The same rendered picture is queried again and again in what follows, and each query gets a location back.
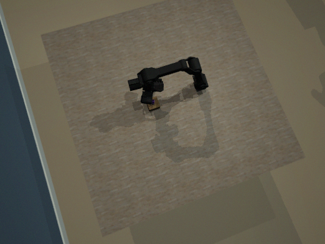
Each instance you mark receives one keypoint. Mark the brown square block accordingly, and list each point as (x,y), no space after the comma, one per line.
(154,106)

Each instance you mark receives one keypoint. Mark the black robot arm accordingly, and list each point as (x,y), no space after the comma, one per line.
(147,76)

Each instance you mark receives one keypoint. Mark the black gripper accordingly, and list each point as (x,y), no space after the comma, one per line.
(147,95)

